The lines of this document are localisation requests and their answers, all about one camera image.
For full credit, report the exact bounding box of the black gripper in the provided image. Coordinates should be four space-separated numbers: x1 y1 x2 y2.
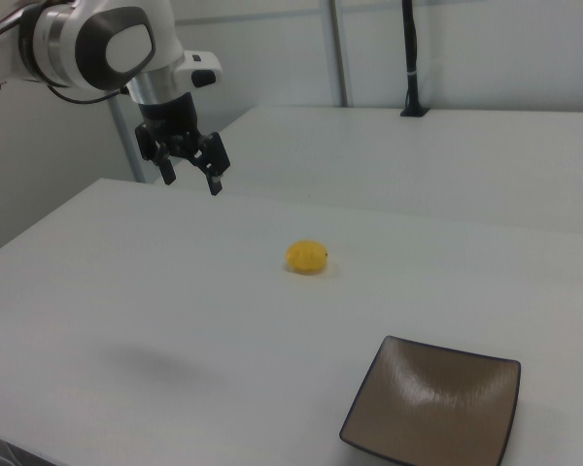
134 93 232 197

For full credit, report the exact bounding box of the yellow lemon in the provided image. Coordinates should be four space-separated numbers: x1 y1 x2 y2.
285 239 329 277

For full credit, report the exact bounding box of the brown square ceramic plate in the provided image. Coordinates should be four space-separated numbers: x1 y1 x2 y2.
338 334 522 466

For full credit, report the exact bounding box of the transparent plastic sheet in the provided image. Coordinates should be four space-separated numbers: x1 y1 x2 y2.
0 428 48 466

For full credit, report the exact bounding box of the grey metal frame post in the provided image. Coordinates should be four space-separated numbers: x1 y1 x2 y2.
107 92 148 184
328 0 355 108

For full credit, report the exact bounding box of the black camera stand pole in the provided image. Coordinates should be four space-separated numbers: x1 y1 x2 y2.
399 0 431 118

